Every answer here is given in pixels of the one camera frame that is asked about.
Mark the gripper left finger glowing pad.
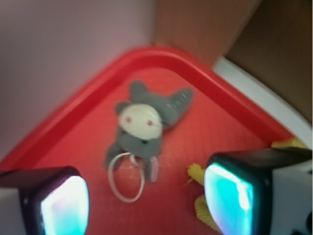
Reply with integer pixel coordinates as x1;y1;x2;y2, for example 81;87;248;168
0;166;89;235

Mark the gray plush elephant toy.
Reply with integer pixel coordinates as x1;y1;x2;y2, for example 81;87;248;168
104;80;194;203

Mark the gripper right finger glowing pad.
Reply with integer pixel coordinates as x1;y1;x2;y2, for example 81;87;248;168
204;147;313;235

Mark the yellow cloth rag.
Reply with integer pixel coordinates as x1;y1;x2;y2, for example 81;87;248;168
187;138;308;235

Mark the red plastic tray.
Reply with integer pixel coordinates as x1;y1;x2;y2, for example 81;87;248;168
0;47;292;235

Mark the brown cardboard panel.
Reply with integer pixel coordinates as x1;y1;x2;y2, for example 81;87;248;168
154;0;313;122

